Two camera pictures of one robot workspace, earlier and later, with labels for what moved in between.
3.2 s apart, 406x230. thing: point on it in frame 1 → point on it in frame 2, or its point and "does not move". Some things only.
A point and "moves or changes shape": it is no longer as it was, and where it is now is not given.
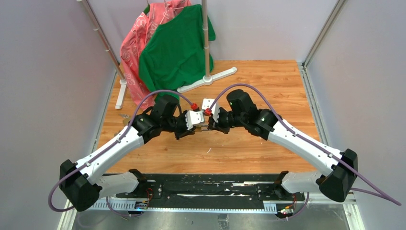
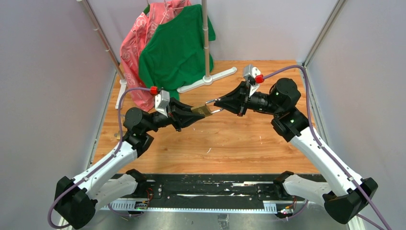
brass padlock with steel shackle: [204, 127] moves or changes shape
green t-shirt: [173, 56] does not move
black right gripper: [217, 126] → [237, 100]
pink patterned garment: [132, 41] does not move
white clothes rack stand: [123, 85] does not move
